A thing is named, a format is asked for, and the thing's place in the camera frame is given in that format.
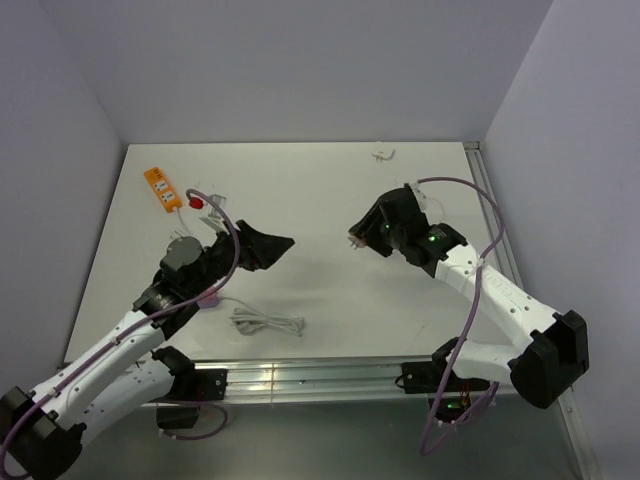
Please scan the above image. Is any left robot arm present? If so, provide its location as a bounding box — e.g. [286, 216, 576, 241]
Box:
[1, 220, 295, 479]

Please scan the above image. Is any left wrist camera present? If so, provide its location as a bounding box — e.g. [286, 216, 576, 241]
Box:
[199, 194, 228, 232]

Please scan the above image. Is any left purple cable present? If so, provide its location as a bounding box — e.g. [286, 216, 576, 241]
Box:
[0, 187, 239, 479]

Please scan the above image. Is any orange power strip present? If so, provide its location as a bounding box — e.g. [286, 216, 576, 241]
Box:
[144, 167, 182, 213]

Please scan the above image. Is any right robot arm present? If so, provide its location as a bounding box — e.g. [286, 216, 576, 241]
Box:
[349, 185, 589, 409]

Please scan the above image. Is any small pink charger plug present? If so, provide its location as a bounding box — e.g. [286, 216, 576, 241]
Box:
[348, 236, 366, 250]

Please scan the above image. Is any purple strip white cord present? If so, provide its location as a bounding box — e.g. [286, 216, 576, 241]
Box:
[219, 296, 307, 338]

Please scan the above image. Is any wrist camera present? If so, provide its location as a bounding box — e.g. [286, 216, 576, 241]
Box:
[409, 182, 445, 217]
[199, 194, 228, 232]

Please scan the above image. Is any aluminium right rail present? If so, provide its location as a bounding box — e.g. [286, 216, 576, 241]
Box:
[462, 140, 596, 480]

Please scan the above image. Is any small white plug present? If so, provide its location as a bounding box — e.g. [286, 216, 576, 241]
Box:
[371, 142, 395, 162]

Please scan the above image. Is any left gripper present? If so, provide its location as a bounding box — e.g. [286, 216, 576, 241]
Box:
[188, 219, 293, 297]

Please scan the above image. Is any aluminium rail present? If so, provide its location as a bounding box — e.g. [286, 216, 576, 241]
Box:
[195, 356, 429, 406]
[462, 140, 596, 480]

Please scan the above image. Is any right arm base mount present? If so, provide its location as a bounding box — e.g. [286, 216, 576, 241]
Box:
[394, 361, 472, 423]

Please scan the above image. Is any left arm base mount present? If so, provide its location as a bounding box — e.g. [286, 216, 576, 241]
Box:
[155, 369, 229, 437]

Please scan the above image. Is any purple power strip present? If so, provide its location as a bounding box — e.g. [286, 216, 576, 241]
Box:
[198, 294, 220, 309]

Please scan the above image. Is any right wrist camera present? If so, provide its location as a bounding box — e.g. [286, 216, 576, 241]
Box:
[409, 182, 445, 217]

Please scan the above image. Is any aluminium front rail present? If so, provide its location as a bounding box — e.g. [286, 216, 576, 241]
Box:
[195, 356, 429, 406]

